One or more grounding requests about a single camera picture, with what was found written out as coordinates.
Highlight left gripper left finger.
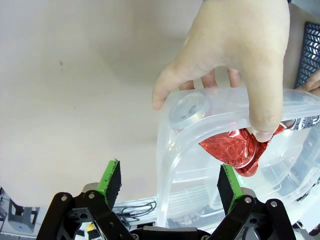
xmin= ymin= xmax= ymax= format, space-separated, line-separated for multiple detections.
xmin=37 ymin=159 xmax=133 ymax=240

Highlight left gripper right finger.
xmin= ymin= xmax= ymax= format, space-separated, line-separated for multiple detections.
xmin=209 ymin=163 xmax=296 ymax=240

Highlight crushed red soda cans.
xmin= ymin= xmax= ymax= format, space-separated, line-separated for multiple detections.
xmin=198 ymin=126 xmax=270 ymax=177

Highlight clear plastic bin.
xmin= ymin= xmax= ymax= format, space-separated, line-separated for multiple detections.
xmin=155 ymin=86 xmax=320 ymax=231

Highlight red can silver end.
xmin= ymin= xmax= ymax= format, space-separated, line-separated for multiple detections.
xmin=168 ymin=91 xmax=212 ymax=135

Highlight dark blue woven-pattern basket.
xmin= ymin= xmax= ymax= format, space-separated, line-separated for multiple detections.
xmin=294 ymin=21 xmax=320 ymax=89

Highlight person's left hand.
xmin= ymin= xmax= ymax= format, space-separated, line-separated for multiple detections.
xmin=296 ymin=72 xmax=320 ymax=94

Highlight person's right hand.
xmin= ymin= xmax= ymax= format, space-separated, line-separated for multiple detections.
xmin=151 ymin=0 xmax=291 ymax=143

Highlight grey plastic stand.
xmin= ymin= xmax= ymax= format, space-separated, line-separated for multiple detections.
xmin=7 ymin=199 xmax=41 ymax=231

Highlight loose black wire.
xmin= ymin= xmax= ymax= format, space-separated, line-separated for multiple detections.
xmin=114 ymin=200 xmax=158 ymax=221

